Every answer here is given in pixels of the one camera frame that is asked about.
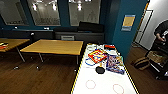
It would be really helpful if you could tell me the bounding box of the dark grey sofa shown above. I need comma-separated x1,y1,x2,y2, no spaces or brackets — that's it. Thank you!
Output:
54,21,105,44

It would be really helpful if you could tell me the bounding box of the white paper sheet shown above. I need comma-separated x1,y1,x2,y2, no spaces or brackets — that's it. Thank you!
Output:
61,35,75,41

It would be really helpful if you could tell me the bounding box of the red bowl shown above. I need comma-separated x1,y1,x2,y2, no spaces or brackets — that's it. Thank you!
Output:
103,44,117,50

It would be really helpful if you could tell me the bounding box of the black round puck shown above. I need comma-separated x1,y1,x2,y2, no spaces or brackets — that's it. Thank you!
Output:
95,66,106,75

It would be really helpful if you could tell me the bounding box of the light wooden game table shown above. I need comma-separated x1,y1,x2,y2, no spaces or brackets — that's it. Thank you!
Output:
19,39,84,65
69,42,140,94

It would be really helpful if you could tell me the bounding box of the dark framed window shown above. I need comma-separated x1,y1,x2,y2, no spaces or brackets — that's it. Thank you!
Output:
27,0,62,27
0,0,30,26
68,0,102,27

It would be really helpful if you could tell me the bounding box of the brown wooden door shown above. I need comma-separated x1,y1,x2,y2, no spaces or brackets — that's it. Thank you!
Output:
133,9,148,46

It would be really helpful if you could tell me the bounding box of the long dark sofa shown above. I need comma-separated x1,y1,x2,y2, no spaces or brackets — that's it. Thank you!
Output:
0,28,56,41

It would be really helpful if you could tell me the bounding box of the small red yellow item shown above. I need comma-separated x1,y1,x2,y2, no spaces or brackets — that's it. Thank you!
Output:
0,42,8,50

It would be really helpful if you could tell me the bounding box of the yellow wall sign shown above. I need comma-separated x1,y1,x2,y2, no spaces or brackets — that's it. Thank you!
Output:
121,14,137,32

